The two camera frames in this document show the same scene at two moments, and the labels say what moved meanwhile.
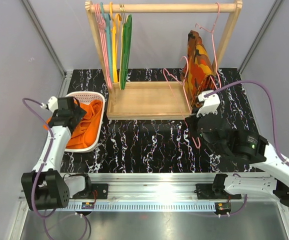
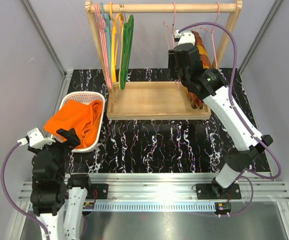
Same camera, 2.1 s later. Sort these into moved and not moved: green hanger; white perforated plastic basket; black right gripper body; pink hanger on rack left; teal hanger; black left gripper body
Moved: black right gripper body; black left gripper body
Not moved: white perforated plastic basket; pink hanger on rack left; green hanger; teal hanger
